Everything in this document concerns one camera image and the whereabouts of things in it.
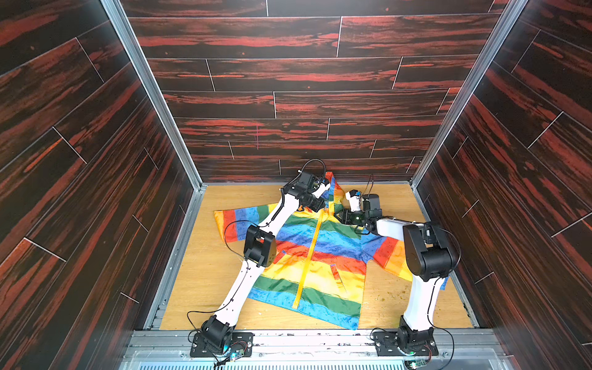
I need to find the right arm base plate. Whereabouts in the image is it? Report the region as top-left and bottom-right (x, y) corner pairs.
(370, 328), (439, 357)

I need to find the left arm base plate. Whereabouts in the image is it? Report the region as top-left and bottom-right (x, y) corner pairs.
(190, 331), (254, 361)

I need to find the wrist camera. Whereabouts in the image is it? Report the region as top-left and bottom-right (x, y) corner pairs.
(283, 172), (330, 198)
(345, 190), (382, 218)

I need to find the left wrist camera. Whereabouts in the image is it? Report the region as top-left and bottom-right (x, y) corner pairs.
(283, 172), (330, 198)

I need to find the aluminium frame rail left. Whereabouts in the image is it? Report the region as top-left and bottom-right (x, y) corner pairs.
(101, 0), (207, 331)

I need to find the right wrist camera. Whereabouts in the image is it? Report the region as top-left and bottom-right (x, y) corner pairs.
(345, 190), (382, 218)

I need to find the aluminium frame rail right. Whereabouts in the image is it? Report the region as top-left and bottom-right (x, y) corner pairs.
(410, 0), (528, 192)

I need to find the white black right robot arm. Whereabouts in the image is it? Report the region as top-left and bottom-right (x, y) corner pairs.
(336, 209), (460, 356)

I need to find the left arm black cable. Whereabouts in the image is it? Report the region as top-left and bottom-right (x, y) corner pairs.
(184, 158), (329, 370)

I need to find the aluminium frame rail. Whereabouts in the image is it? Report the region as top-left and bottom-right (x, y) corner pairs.
(410, 0), (528, 192)
(101, 0), (207, 331)

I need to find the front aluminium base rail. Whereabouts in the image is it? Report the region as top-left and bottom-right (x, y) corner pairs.
(120, 328), (514, 369)

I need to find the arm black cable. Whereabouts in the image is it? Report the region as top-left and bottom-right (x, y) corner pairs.
(184, 158), (329, 370)
(364, 173), (463, 370)

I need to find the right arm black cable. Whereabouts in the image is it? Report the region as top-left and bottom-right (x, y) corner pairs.
(364, 173), (463, 370)

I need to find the rainbow striped zip jacket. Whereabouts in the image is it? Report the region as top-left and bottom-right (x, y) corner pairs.
(214, 172), (413, 330)

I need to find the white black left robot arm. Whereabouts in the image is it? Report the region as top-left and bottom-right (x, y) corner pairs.
(200, 184), (329, 355)

